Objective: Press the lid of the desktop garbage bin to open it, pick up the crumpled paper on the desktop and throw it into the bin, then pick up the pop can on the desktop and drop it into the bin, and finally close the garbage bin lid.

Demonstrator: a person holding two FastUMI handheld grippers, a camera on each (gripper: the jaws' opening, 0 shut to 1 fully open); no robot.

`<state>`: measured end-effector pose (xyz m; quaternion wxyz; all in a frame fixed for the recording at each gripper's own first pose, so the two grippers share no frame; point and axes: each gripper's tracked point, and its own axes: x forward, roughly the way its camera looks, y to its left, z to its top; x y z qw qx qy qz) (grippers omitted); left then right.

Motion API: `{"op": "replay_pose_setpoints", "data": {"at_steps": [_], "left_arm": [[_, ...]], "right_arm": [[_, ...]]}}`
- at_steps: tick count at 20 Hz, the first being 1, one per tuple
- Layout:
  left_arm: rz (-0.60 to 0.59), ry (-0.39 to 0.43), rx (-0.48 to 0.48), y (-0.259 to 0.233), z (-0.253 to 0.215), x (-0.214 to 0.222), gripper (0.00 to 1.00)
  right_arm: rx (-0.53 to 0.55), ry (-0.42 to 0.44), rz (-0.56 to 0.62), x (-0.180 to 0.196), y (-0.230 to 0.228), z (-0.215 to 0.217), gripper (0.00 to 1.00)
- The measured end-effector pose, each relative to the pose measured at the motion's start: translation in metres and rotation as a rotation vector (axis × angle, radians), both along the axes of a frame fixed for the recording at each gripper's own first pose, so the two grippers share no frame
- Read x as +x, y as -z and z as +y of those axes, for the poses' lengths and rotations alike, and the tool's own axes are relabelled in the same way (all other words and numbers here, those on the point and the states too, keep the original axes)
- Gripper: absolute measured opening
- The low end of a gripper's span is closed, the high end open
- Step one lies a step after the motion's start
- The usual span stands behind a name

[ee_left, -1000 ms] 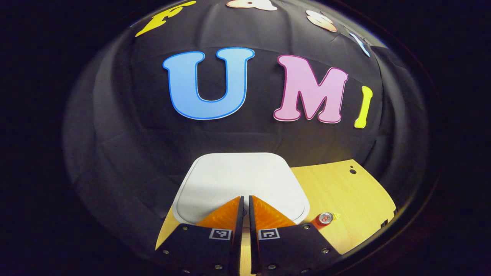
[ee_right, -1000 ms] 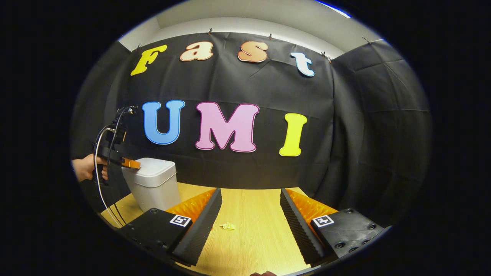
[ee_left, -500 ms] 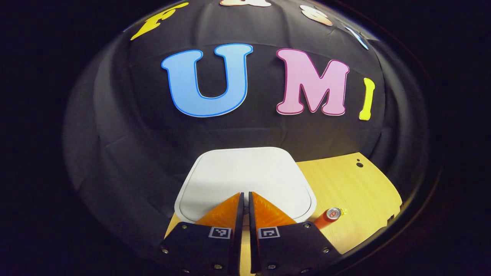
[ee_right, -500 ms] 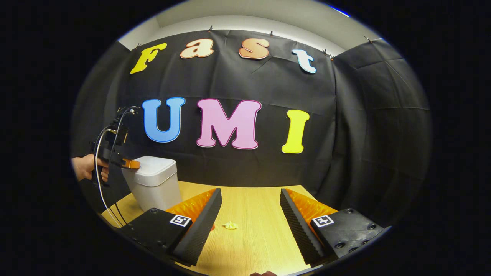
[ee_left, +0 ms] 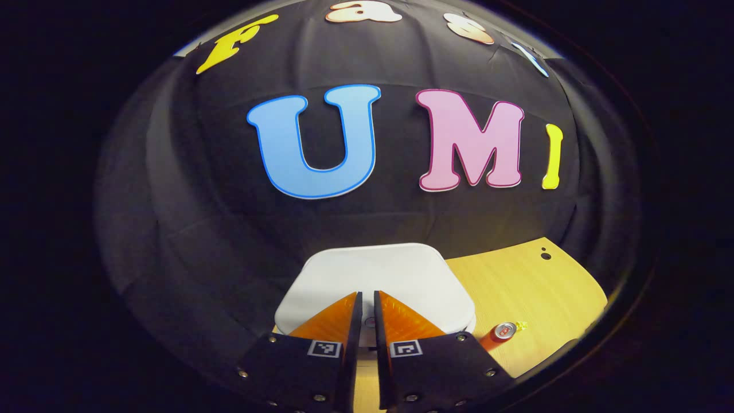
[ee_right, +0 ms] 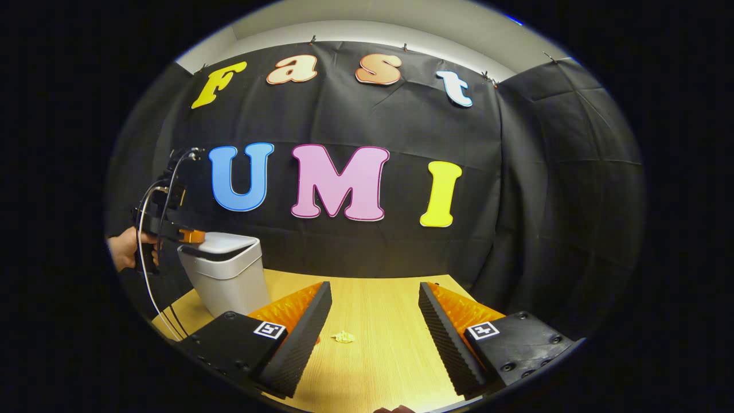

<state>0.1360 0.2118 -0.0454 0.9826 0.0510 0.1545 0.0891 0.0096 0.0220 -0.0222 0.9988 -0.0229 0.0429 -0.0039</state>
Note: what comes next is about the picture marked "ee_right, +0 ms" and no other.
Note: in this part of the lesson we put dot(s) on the yellow paper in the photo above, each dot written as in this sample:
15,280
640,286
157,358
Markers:
343,337

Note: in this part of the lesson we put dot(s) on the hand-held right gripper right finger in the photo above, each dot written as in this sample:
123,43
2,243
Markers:
447,344

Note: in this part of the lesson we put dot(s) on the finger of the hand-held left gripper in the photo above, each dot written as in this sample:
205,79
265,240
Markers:
192,236

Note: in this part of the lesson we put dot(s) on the wooden desktop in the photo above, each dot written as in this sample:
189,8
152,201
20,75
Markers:
378,304

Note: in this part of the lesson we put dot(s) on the black backdrop cloth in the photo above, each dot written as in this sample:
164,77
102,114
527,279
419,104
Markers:
516,160

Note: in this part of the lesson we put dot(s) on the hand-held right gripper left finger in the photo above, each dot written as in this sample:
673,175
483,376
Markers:
298,344

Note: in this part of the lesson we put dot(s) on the white desktop garbage bin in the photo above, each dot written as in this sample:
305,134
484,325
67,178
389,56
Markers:
229,281

